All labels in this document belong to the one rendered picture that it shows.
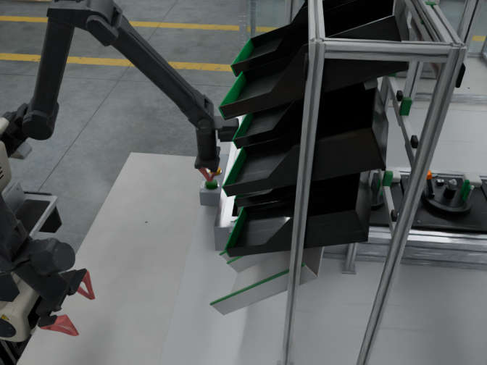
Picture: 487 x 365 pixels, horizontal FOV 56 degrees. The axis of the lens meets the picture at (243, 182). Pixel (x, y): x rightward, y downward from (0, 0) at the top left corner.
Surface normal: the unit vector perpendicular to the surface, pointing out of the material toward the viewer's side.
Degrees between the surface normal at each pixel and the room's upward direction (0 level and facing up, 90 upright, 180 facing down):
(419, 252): 90
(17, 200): 90
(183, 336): 0
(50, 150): 0
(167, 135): 0
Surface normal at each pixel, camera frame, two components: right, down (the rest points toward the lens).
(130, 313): 0.00, -0.77
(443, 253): -0.11, 0.63
